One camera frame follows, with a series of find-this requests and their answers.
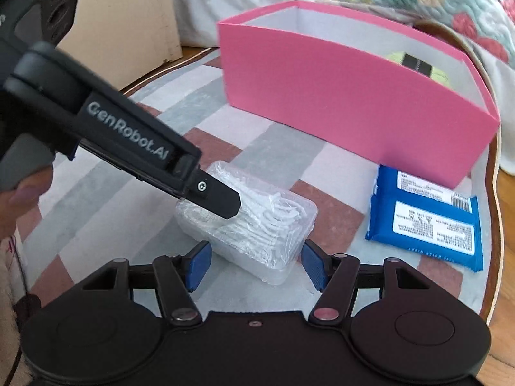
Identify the person's beige clothing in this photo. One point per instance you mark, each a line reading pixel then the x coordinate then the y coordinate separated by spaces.
pixel 8 329

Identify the blue wipes packet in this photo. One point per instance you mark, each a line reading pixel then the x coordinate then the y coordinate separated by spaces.
pixel 386 225

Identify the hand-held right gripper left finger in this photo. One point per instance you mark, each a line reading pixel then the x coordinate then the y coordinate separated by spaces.
pixel 200 263

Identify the person's left hand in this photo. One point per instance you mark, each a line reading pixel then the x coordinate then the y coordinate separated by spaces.
pixel 20 201

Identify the green yarn ball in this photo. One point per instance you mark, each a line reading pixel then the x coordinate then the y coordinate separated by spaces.
pixel 436 73

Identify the checked table mat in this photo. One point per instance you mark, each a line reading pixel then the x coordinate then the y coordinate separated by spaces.
pixel 281 148

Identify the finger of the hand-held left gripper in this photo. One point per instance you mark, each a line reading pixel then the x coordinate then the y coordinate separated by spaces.
pixel 219 199

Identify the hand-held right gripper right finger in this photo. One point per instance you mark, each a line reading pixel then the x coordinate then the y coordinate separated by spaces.
pixel 314 263

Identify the pink box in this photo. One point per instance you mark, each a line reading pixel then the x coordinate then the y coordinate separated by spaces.
pixel 342 100

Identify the clear floss pick box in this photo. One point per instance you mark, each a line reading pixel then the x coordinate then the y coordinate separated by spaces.
pixel 273 229

